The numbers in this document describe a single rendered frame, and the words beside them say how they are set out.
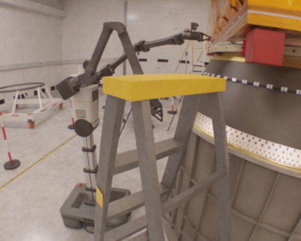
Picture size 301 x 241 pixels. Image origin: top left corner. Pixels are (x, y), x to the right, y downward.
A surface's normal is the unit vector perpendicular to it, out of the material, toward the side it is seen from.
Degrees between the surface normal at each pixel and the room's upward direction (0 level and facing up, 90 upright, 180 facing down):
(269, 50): 90
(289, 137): 62
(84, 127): 90
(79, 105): 90
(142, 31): 90
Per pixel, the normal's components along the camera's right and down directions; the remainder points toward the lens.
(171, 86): 0.59, 0.26
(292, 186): -0.65, 0.22
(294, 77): -0.62, -0.26
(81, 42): -0.25, 0.30
